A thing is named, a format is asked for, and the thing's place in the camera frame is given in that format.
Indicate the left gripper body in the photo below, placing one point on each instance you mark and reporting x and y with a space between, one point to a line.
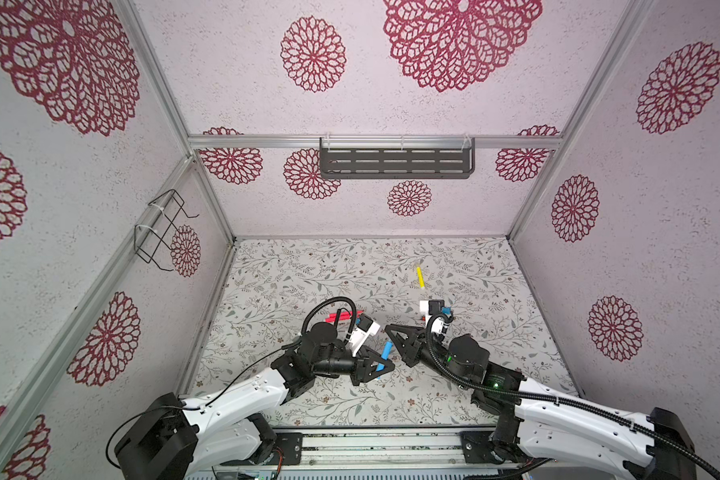
356 367

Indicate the grey slotted wall shelf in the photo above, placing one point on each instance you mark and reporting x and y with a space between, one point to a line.
399 163

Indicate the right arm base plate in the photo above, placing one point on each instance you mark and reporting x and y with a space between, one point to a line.
479 447

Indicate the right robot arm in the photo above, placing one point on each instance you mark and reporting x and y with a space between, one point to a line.
535 422

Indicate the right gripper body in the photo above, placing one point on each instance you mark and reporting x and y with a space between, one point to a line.
434 355

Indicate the upper pink highlighter pen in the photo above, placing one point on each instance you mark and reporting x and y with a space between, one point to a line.
341 316

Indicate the yellow highlighter pen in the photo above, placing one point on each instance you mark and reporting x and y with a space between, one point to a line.
420 277

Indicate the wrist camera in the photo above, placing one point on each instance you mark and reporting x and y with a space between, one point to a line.
427 308
365 327

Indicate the blue highlighter pen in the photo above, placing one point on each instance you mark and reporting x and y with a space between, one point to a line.
385 355

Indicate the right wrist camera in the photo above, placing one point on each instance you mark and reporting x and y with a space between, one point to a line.
427 308

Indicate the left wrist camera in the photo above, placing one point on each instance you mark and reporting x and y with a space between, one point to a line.
365 327

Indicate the black wire wall rack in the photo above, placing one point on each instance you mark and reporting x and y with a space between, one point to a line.
148 238

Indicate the aluminium front rail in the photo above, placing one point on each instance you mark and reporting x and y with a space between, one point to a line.
323 449

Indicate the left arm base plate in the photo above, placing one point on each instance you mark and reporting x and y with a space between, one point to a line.
285 450

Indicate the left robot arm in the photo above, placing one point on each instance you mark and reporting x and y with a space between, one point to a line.
174 437

